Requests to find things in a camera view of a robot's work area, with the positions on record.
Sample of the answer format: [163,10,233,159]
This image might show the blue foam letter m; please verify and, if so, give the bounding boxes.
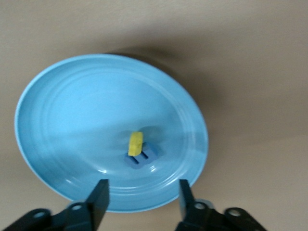
[124,142,161,170]

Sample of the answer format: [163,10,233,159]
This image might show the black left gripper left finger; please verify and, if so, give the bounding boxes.
[0,179,110,231]

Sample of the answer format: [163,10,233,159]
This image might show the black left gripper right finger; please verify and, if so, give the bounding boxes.
[173,179,265,231]

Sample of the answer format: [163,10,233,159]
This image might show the blue plate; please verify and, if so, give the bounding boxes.
[14,53,209,214]

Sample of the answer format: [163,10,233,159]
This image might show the yellow foam letter d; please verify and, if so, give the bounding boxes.
[128,131,144,156]

